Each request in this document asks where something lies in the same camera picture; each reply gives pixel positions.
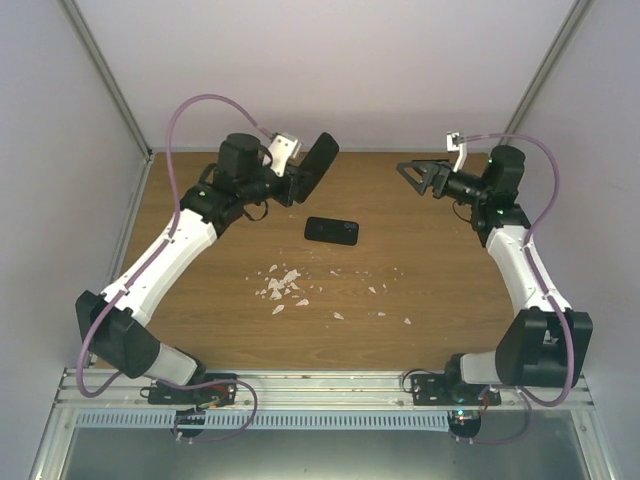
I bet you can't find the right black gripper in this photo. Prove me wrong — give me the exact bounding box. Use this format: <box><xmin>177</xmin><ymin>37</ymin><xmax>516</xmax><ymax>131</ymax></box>
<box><xmin>396</xmin><ymin>159</ymin><xmax>488</xmax><ymax>206</ymax></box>

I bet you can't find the black phone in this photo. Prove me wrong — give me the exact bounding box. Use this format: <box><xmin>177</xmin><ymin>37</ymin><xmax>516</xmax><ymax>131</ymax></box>
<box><xmin>303</xmin><ymin>217</ymin><xmax>359</xmax><ymax>246</ymax></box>
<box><xmin>294</xmin><ymin>132</ymin><xmax>339</xmax><ymax>203</ymax></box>

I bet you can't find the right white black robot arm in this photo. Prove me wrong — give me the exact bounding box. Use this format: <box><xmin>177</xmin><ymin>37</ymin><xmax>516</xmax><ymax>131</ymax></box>
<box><xmin>397</xmin><ymin>145</ymin><xmax>593</xmax><ymax>408</ymax></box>

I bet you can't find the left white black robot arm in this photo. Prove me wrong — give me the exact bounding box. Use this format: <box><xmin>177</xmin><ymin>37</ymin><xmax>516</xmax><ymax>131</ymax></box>
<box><xmin>75</xmin><ymin>133</ymin><xmax>309</xmax><ymax>404</ymax></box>

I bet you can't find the white debris pile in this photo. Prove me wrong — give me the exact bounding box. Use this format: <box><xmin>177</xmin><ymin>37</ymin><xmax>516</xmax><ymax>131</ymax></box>
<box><xmin>254</xmin><ymin>264</ymin><xmax>310</xmax><ymax>316</ymax></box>

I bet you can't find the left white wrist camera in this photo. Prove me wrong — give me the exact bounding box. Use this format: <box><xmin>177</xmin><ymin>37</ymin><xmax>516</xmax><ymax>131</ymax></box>
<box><xmin>268</xmin><ymin>133</ymin><xmax>302</xmax><ymax>177</ymax></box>

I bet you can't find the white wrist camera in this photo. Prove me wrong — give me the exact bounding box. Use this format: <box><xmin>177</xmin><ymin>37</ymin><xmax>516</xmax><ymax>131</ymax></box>
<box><xmin>268</xmin><ymin>133</ymin><xmax>302</xmax><ymax>177</ymax></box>
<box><xmin>446</xmin><ymin>132</ymin><xmax>468</xmax><ymax>172</ymax></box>

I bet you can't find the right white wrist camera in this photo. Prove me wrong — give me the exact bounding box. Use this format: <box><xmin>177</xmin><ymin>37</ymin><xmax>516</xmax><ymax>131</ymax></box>
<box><xmin>446</xmin><ymin>132</ymin><xmax>468</xmax><ymax>172</ymax></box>

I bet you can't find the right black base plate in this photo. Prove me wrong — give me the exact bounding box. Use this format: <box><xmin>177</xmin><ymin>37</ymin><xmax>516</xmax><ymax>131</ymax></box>
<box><xmin>399</xmin><ymin>369</ymin><xmax>502</xmax><ymax>407</ymax></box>

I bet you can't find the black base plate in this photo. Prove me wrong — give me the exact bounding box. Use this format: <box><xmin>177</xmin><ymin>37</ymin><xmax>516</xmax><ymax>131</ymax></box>
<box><xmin>399</xmin><ymin>369</ymin><xmax>502</xmax><ymax>407</ymax></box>
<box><xmin>140</xmin><ymin>373</ymin><xmax>238</xmax><ymax>408</ymax></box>

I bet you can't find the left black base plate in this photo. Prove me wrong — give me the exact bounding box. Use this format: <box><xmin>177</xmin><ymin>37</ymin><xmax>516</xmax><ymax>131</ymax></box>
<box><xmin>140</xmin><ymin>373</ymin><xmax>238</xmax><ymax>408</ymax></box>

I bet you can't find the right aluminium corner post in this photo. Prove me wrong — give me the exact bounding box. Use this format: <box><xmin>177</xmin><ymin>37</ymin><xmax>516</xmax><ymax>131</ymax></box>
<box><xmin>504</xmin><ymin>0</ymin><xmax>595</xmax><ymax>134</ymax></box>

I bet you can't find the aluminium corner post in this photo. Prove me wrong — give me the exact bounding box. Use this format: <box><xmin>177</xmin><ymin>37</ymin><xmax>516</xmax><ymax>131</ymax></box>
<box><xmin>57</xmin><ymin>0</ymin><xmax>154</xmax><ymax>161</ymax></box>
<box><xmin>504</xmin><ymin>0</ymin><xmax>595</xmax><ymax>134</ymax></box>

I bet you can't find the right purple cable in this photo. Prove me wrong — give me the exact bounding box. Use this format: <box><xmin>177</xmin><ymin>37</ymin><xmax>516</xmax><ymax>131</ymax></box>
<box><xmin>462</xmin><ymin>132</ymin><xmax>576</xmax><ymax>407</ymax></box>

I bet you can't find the purple cable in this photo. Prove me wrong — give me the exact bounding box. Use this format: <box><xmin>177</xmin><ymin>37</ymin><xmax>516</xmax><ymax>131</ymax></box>
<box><xmin>78</xmin><ymin>93</ymin><xmax>276</xmax><ymax>399</ymax></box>
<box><xmin>462</xmin><ymin>132</ymin><xmax>576</xmax><ymax>407</ymax></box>

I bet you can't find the grey slotted cable duct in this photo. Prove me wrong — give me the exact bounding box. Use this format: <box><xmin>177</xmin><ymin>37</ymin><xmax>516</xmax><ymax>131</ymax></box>
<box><xmin>76</xmin><ymin>409</ymin><xmax>449</xmax><ymax>432</ymax></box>

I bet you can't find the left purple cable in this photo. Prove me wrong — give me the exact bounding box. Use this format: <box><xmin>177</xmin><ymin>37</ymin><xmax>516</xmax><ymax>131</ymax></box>
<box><xmin>78</xmin><ymin>93</ymin><xmax>276</xmax><ymax>399</ymax></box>

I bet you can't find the left aluminium corner post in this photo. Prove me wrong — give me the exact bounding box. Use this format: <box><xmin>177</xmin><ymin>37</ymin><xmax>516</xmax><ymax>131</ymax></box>
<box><xmin>57</xmin><ymin>0</ymin><xmax>154</xmax><ymax>161</ymax></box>

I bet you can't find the aluminium front rail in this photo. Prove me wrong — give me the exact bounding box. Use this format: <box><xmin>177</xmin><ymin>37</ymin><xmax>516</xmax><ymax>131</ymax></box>
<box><xmin>54</xmin><ymin>368</ymin><xmax>594</xmax><ymax>411</ymax></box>

